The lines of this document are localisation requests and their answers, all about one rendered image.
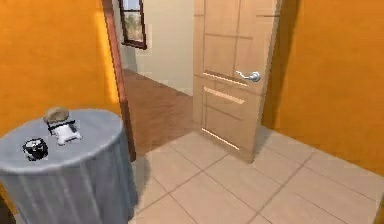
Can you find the white figurine with grey head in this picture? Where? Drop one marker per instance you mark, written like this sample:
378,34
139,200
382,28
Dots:
63,128

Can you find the round table with grey cloth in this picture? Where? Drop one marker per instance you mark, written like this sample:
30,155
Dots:
70,186

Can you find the dark brown framed window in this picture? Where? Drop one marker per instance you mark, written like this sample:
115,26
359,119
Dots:
133,23

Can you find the brown wooden door frame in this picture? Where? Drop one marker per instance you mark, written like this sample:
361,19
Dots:
119,83

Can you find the light wooden room door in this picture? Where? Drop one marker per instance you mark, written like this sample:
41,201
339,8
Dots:
230,100

